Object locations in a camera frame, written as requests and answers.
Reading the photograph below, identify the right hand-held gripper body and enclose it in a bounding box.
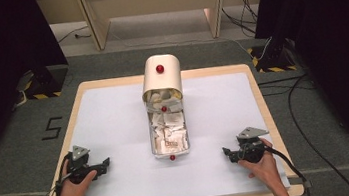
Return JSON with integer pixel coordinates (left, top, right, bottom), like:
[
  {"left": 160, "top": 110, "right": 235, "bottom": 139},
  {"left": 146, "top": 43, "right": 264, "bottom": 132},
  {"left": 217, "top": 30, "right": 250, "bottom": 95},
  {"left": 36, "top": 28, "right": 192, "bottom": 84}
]
[{"left": 228, "top": 124, "right": 274, "bottom": 167}]

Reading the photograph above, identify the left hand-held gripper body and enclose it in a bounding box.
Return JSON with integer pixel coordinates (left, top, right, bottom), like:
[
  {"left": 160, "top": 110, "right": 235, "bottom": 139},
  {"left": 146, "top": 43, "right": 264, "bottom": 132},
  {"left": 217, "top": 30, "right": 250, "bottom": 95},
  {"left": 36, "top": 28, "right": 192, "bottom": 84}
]
[{"left": 63, "top": 141, "right": 109, "bottom": 187}]

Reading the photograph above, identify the person's right hand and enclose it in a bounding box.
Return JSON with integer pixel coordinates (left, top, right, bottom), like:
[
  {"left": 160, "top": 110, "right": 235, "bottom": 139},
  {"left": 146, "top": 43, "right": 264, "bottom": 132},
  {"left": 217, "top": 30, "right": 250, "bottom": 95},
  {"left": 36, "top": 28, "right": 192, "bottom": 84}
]
[{"left": 235, "top": 136, "right": 284, "bottom": 189}]

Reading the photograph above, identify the person's left hand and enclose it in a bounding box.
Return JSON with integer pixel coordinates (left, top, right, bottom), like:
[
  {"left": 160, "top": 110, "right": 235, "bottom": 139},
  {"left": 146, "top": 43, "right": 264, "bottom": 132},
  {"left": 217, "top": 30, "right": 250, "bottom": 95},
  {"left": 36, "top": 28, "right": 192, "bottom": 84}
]
[{"left": 54, "top": 157, "right": 101, "bottom": 196}]

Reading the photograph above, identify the white table mat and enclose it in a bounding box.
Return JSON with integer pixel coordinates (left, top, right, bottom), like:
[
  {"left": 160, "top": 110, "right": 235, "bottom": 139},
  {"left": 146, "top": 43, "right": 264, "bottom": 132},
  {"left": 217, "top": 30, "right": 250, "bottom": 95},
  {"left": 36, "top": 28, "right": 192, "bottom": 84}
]
[{"left": 39, "top": 65, "right": 291, "bottom": 196}]

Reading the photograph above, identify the light wooden table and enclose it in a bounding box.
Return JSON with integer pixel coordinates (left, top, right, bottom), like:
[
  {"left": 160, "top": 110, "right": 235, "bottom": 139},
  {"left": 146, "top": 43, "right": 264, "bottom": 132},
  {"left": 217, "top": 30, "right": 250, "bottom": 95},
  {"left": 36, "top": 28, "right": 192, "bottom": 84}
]
[{"left": 26, "top": 56, "right": 306, "bottom": 196}]

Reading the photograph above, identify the tray with crumpled paper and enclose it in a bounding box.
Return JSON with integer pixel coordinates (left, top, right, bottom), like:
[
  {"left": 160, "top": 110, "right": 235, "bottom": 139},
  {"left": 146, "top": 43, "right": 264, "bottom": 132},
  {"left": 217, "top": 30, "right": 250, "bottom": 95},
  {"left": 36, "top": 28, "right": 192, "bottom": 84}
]
[{"left": 146, "top": 107, "right": 193, "bottom": 164}]

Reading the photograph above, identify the pile of white paper packets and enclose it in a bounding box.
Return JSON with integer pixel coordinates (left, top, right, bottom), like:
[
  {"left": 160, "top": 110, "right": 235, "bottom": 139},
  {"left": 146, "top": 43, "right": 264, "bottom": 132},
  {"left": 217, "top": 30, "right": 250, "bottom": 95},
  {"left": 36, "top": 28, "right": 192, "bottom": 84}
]
[{"left": 149, "top": 109, "right": 190, "bottom": 156}]

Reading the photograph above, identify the grey tape strip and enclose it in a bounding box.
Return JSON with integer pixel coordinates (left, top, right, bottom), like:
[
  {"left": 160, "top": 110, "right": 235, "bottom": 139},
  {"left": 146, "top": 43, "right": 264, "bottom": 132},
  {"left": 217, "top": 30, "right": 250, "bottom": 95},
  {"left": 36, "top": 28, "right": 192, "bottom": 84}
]
[{"left": 287, "top": 175, "right": 312, "bottom": 192}]

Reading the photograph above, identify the small cream drawer red knob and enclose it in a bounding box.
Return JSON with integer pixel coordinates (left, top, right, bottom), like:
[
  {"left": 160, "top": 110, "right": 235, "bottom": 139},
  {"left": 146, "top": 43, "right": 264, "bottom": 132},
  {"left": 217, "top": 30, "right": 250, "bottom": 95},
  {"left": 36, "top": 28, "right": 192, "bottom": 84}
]
[{"left": 143, "top": 87, "right": 185, "bottom": 117}]

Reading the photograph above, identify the heap of crumpled white packets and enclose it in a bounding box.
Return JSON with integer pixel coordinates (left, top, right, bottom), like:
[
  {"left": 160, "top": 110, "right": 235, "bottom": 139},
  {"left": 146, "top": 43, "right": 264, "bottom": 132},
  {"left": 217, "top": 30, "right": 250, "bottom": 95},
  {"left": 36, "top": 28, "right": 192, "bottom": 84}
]
[{"left": 145, "top": 87, "right": 183, "bottom": 108}]

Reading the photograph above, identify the stand base with hazard tape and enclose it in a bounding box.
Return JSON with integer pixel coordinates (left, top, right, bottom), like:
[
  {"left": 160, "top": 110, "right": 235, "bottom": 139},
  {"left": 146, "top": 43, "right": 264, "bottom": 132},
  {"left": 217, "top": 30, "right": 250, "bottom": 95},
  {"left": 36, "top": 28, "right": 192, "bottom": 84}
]
[
  {"left": 12, "top": 64, "right": 72, "bottom": 103},
  {"left": 246, "top": 40, "right": 300, "bottom": 77}
]

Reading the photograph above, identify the cream bread box lid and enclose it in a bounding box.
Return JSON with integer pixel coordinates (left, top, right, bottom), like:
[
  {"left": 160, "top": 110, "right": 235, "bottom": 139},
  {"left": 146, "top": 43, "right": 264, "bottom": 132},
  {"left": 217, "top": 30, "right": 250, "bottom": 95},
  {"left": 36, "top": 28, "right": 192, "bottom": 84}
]
[{"left": 137, "top": 52, "right": 186, "bottom": 106}]

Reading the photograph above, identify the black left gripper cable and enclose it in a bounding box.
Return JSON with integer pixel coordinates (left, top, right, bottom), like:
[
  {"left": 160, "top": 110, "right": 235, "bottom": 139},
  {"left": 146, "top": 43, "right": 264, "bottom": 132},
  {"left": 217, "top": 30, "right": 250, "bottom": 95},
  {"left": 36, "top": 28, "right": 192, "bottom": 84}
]
[{"left": 50, "top": 152, "right": 76, "bottom": 196}]

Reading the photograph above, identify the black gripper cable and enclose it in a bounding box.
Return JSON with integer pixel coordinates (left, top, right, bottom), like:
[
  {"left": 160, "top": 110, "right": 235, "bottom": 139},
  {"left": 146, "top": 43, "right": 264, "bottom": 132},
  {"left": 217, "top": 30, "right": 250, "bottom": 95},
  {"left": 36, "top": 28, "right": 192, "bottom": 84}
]
[
  {"left": 263, "top": 140, "right": 311, "bottom": 195},
  {"left": 50, "top": 152, "right": 76, "bottom": 196}
]

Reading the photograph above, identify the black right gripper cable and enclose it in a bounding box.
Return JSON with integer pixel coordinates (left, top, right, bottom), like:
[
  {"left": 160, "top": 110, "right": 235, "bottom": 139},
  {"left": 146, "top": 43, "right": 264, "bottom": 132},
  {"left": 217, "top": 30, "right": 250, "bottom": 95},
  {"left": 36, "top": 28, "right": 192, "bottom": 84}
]
[{"left": 263, "top": 140, "right": 311, "bottom": 195}]

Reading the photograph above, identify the long black floor cable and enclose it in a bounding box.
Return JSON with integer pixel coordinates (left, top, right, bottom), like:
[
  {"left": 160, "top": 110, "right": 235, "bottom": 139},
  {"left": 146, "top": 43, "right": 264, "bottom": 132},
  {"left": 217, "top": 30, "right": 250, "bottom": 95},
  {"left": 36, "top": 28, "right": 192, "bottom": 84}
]
[{"left": 256, "top": 69, "right": 349, "bottom": 196}]

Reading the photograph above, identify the short black floor cable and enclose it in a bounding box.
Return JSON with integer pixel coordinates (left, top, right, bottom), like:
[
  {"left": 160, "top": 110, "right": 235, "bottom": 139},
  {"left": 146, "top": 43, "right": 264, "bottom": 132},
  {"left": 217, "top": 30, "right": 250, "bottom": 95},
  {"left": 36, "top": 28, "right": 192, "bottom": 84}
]
[{"left": 55, "top": 25, "right": 93, "bottom": 45}]

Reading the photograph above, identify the light wooden desk frame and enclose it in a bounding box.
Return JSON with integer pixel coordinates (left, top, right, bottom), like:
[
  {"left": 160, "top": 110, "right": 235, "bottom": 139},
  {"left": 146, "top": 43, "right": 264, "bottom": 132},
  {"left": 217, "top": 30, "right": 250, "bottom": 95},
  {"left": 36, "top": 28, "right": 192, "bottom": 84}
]
[{"left": 73, "top": 0, "right": 233, "bottom": 56}]

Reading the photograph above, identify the bundle of black wall cables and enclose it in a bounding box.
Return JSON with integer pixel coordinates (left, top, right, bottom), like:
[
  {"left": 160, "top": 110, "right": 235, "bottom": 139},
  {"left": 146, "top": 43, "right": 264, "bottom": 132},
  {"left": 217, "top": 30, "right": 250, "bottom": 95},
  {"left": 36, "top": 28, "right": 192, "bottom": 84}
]
[{"left": 220, "top": 0, "right": 261, "bottom": 39}]

